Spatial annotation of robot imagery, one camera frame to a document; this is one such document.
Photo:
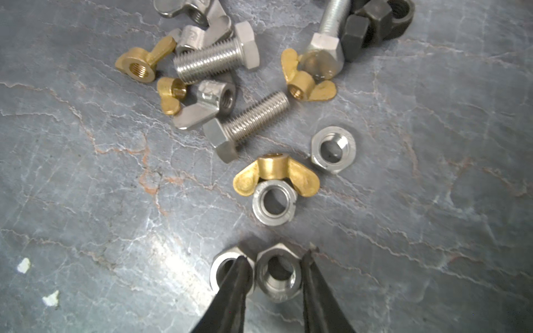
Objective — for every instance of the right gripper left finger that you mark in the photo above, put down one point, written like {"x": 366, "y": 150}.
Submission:
{"x": 226, "y": 312}

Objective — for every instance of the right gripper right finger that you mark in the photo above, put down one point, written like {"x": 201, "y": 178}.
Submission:
{"x": 321, "y": 311}

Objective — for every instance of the silver hex nut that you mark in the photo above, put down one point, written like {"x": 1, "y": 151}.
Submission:
{"x": 224, "y": 260}
{"x": 274, "y": 202}
{"x": 278, "y": 272}
{"x": 333, "y": 149}

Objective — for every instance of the brass wing nut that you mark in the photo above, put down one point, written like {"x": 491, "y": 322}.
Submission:
{"x": 277, "y": 166}
{"x": 140, "y": 64}
{"x": 300, "y": 84}
{"x": 171, "y": 91}

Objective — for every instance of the silver hex bolt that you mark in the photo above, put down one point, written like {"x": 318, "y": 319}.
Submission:
{"x": 241, "y": 50}
{"x": 324, "y": 57}
{"x": 225, "y": 136}

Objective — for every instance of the silver wing nut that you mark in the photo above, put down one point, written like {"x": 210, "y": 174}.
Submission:
{"x": 193, "y": 38}
{"x": 202, "y": 12}
{"x": 214, "y": 99}

